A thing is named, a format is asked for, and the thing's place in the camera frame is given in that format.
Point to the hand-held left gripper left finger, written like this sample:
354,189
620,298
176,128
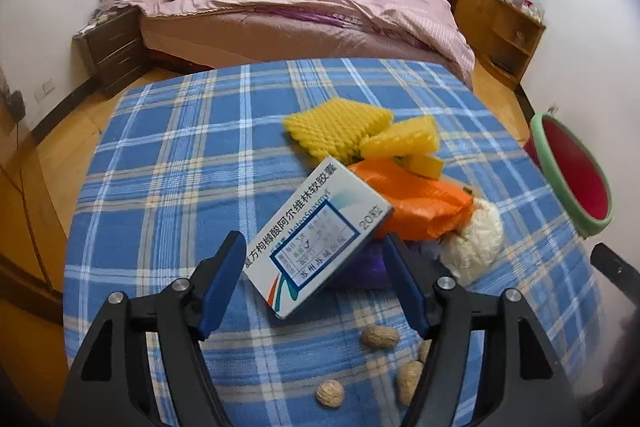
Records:
220,292

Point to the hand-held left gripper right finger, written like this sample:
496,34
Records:
405,292

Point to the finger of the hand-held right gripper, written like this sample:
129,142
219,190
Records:
617,269

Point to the orange plastic bag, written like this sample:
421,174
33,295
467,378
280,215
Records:
420,202

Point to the white and blue medicine box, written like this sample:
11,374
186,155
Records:
310,237

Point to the red bin with green rim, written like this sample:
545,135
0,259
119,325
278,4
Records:
575,172

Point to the purple plastic wrapper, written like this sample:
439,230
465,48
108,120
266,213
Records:
370,269

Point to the peanut in shell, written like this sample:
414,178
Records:
409,382
380,337

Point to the white foam fruit net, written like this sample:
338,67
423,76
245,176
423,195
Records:
475,242

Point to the blue plaid tablecloth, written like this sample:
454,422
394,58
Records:
175,207

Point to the walnut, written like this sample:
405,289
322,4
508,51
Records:
330,393

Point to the dark wooden nightstand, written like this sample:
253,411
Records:
115,52

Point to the white and pink toys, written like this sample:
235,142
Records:
529,8

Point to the black plug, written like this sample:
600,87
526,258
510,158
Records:
16,104

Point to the long light wooden cabinet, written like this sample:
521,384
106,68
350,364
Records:
485,12

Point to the crumpled clothes on nightstand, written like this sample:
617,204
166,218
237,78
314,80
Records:
102,14

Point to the white wall socket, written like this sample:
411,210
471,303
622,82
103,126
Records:
44,90

